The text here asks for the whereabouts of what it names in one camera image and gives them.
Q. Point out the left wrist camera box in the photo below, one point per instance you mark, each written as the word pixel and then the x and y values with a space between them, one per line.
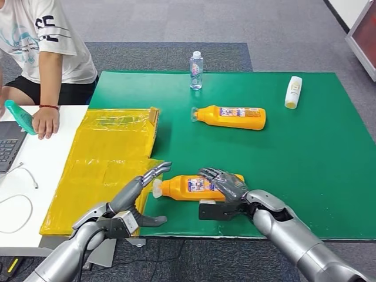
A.
pixel 120 225

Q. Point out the green table mat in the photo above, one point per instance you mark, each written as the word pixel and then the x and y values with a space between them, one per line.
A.
pixel 323 155

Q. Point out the teal plastic bottle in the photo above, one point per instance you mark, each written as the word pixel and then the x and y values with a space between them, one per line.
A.
pixel 20 116

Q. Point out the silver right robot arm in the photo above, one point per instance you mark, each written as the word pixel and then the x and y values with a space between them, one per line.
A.
pixel 294 237

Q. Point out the person's left hand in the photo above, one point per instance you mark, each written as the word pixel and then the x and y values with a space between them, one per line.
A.
pixel 45 122

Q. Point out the orange detergent bottle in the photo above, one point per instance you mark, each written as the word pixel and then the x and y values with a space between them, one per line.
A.
pixel 176 188
pixel 211 118

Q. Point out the grey table foot bracket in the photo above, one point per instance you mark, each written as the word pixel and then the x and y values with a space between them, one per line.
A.
pixel 137 242

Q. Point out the person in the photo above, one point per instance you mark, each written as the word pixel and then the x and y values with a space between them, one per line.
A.
pixel 26 39

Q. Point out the person's right hand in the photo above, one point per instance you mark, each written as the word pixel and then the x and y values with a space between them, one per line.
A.
pixel 1 111

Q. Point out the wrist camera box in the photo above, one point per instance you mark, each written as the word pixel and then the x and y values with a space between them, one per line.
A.
pixel 120 225
pixel 217 212

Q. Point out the person's hand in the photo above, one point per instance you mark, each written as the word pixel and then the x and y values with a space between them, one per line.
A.
pixel 45 122
pixel 1 111

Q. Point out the person's left forearm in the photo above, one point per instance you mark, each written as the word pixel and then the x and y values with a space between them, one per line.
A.
pixel 51 79

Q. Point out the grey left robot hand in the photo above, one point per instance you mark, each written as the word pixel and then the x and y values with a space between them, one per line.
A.
pixel 126 194

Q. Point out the black yellow floor device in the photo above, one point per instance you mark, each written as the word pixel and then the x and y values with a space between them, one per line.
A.
pixel 13 265

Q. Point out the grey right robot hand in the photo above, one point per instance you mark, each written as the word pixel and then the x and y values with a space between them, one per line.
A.
pixel 229 187

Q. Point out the grey laptop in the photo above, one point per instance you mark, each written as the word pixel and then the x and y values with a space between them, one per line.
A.
pixel 10 144

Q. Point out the white cabinet with red panel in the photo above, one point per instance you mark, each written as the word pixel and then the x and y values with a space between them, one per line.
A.
pixel 364 43

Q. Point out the white lotion bottle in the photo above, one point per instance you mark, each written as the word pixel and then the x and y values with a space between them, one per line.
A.
pixel 293 91

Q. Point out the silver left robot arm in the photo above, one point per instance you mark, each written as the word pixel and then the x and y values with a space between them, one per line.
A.
pixel 64 257

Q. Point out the clear water bottle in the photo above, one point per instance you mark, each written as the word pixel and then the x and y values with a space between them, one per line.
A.
pixel 196 74

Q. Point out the yellow plastic sheet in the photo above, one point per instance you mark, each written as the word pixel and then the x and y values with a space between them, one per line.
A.
pixel 112 148

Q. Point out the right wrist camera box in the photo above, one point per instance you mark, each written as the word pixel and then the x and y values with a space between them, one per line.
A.
pixel 217 212

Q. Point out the dark grey floor rug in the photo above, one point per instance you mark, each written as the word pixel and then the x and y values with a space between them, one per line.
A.
pixel 164 56

